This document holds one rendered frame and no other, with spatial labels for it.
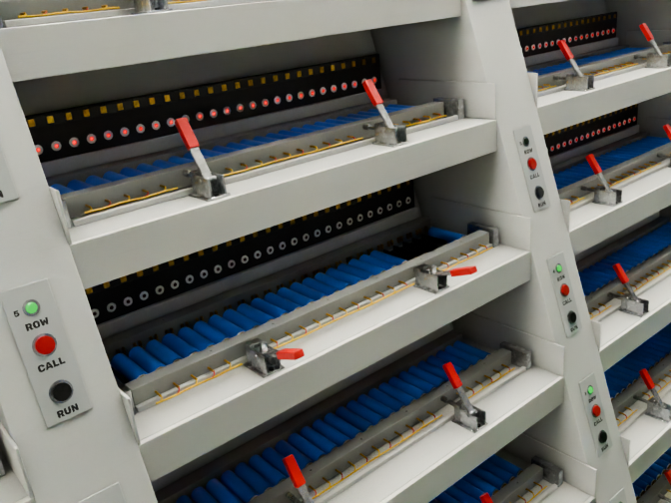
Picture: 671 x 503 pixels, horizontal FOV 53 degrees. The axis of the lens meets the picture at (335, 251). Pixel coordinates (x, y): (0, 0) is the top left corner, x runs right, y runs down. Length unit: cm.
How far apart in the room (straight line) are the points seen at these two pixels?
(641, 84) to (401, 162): 59
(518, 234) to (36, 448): 68
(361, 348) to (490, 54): 46
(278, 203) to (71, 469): 33
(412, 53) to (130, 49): 50
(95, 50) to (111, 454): 37
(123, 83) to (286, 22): 23
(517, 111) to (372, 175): 29
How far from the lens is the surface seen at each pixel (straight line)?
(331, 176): 78
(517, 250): 101
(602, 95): 122
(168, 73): 94
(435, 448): 91
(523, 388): 103
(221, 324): 82
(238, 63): 99
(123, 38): 71
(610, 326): 121
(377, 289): 87
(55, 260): 64
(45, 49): 69
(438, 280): 89
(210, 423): 70
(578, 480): 115
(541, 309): 104
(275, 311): 82
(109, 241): 66
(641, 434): 129
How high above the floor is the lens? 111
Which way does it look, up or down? 7 degrees down
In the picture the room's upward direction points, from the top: 17 degrees counter-clockwise
